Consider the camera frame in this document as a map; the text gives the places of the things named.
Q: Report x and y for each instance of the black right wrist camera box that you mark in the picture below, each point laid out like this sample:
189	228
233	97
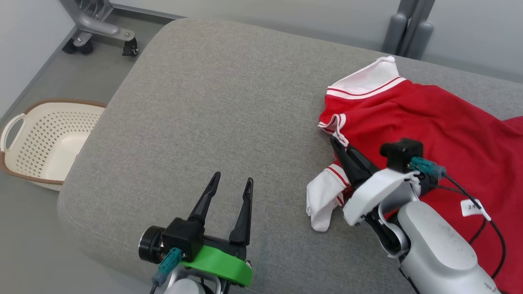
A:
402	153

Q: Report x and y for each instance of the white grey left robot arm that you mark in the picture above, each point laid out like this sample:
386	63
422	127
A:
184	288

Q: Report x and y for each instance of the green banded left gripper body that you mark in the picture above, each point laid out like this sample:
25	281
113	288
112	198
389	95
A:
222	265

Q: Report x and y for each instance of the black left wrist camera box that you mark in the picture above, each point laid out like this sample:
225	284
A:
182	237

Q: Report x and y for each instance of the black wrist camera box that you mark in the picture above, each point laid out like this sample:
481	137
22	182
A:
402	153
182	237

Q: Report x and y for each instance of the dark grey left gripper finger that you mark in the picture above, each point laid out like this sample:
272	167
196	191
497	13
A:
206	200
244	220

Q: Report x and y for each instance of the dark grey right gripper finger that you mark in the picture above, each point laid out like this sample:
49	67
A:
345	163
365	167

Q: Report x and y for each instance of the red jersey with white sleeves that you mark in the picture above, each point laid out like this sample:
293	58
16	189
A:
429	122

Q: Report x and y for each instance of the cream perforated laundry basket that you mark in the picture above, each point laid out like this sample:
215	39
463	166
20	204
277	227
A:
45	134

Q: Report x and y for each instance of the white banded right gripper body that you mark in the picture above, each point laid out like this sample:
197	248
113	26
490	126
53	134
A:
376	192

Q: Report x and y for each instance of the grey wheeled stand base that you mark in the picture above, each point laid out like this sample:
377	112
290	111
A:
94	26

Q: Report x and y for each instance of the grey partition frame post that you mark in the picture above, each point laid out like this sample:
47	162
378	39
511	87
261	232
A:
394	32

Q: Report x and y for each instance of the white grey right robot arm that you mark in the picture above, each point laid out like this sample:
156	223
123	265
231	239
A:
437	245

